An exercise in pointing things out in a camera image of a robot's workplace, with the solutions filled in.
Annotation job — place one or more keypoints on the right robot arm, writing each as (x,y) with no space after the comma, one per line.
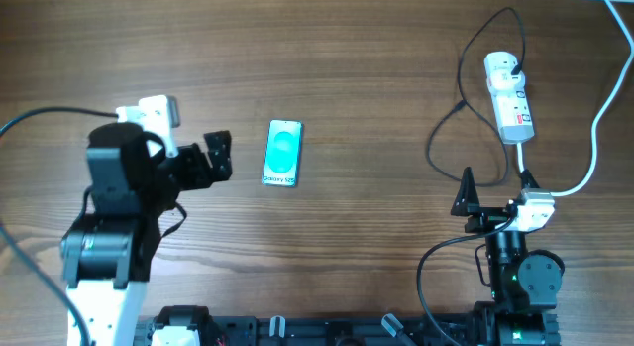
(524,284)

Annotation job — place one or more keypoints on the white power strip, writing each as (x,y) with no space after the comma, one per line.
(511,109)

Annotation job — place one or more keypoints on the white charger plug adapter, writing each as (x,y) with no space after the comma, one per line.
(504,80)

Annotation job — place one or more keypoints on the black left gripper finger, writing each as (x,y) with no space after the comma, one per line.
(221,169)
(218,144)

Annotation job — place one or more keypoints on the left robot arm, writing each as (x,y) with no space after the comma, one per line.
(107,254)

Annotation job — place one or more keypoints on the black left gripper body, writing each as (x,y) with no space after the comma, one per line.
(199,164)

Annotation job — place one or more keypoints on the teal screen Galaxy smartphone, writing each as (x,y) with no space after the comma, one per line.
(282,153)

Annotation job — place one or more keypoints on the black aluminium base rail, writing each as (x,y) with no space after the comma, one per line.
(193,325)

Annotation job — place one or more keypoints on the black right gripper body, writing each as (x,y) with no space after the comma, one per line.
(493,215)

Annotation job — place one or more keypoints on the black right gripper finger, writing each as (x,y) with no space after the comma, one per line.
(528,181)
(466,202)

